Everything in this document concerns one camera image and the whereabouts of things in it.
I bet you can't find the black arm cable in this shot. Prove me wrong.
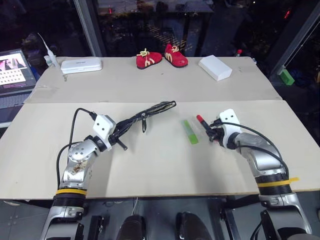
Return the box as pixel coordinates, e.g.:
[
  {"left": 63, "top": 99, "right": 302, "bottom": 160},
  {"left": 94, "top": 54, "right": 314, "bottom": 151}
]
[
  {"left": 215, "top": 120, "right": 290, "bottom": 176},
  {"left": 56, "top": 107, "right": 99, "bottom": 191}
]

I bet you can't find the red marker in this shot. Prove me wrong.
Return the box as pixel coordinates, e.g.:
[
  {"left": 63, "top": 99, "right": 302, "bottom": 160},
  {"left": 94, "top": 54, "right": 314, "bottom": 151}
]
[{"left": 196, "top": 114, "right": 212, "bottom": 133}]

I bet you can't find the flat white box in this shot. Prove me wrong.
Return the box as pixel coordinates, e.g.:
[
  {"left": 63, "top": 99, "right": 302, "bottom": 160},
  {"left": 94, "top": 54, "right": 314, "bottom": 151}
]
[{"left": 60, "top": 57, "right": 104, "bottom": 75}]

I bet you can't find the dark rounded shape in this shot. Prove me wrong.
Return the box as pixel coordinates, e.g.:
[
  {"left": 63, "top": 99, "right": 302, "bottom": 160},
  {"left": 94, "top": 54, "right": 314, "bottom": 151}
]
[
  {"left": 174, "top": 211, "right": 214, "bottom": 240},
  {"left": 115, "top": 213, "right": 148, "bottom": 240}
]

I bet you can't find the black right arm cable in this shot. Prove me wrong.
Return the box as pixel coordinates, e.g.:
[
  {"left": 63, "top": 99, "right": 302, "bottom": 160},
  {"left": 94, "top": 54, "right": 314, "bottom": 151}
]
[{"left": 215, "top": 120, "right": 290, "bottom": 176}]

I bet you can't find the white charger cable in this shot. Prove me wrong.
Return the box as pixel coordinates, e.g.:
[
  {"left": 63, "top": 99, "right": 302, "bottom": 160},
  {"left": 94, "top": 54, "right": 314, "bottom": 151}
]
[{"left": 36, "top": 31, "right": 63, "bottom": 76}]

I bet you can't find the brown cardboard sheet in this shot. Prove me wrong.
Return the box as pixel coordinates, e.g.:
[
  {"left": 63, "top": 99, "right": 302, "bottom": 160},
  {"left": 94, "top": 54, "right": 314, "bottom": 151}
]
[{"left": 24, "top": 55, "right": 284, "bottom": 104}]

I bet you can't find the grey metal pillar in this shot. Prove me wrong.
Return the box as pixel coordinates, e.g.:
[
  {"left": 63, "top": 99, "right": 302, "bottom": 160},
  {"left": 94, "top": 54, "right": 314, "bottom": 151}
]
[
  {"left": 269, "top": 0, "right": 320, "bottom": 77},
  {"left": 73, "top": 0, "right": 108, "bottom": 58}
]

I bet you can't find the green box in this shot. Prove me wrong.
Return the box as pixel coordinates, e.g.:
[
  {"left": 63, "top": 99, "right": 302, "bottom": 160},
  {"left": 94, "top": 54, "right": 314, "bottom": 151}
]
[{"left": 278, "top": 68, "right": 296, "bottom": 86}]

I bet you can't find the beige board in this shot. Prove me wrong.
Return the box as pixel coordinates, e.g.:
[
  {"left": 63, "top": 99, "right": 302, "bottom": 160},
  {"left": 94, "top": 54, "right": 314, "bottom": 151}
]
[{"left": 0, "top": 99, "right": 320, "bottom": 200}]

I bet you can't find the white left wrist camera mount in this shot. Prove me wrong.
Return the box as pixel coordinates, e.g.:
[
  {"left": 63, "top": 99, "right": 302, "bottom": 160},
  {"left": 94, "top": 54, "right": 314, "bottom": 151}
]
[{"left": 92, "top": 114, "right": 117, "bottom": 152}]

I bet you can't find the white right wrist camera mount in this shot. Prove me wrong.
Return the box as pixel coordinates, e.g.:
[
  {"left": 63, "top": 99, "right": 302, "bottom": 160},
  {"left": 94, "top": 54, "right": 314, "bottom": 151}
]
[{"left": 218, "top": 108, "right": 243, "bottom": 150}]

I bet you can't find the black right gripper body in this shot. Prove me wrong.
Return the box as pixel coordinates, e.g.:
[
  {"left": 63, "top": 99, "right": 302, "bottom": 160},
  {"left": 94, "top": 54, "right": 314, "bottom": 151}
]
[{"left": 209, "top": 119, "right": 228, "bottom": 147}]

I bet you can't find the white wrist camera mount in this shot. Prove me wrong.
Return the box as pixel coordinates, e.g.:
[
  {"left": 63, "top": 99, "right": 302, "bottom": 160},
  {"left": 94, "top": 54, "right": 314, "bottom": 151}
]
[
  {"left": 218, "top": 108, "right": 243, "bottom": 150},
  {"left": 92, "top": 114, "right": 117, "bottom": 152}
]

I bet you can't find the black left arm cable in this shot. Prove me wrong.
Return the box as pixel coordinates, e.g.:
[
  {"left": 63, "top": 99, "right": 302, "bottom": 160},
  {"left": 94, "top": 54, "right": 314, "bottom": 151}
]
[{"left": 56, "top": 107, "right": 99, "bottom": 191}]

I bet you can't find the black bracket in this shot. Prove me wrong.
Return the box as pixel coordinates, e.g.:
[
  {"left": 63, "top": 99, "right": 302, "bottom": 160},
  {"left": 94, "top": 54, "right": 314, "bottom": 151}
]
[{"left": 87, "top": 214, "right": 111, "bottom": 240}]

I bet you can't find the green highlighter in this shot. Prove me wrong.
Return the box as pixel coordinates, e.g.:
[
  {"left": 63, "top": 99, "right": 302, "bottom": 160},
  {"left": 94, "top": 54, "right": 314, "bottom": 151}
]
[{"left": 181, "top": 119, "right": 202, "bottom": 146}]

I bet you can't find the laptop computer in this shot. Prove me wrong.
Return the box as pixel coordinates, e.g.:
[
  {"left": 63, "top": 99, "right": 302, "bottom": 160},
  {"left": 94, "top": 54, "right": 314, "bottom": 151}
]
[{"left": 0, "top": 48, "right": 37, "bottom": 98}]

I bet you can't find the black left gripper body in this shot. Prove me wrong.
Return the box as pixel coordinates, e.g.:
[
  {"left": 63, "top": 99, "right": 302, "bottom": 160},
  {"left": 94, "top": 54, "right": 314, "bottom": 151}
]
[{"left": 107, "top": 129, "right": 121, "bottom": 147}]

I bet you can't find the red slipper shoe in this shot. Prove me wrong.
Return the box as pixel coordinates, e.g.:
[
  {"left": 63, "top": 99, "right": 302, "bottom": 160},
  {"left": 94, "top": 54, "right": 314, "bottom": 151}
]
[
  {"left": 163, "top": 43, "right": 189, "bottom": 69},
  {"left": 135, "top": 48, "right": 164, "bottom": 70}
]

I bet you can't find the thin white cable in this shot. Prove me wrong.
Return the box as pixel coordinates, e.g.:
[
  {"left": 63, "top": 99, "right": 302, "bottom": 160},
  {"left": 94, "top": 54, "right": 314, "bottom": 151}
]
[{"left": 131, "top": 196, "right": 140, "bottom": 216}]

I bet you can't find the yellow strap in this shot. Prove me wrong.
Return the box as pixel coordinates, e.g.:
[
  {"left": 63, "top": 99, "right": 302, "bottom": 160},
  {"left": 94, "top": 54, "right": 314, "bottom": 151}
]
[{"left": 256, "top": 176, "right": 300, "bottom": 189}]

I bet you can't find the white rectangular block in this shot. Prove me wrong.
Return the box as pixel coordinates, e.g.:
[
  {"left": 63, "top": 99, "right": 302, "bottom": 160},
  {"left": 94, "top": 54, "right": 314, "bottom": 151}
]
[{"left": 198, "top": 54, "right": 234, "bottom": 82}]

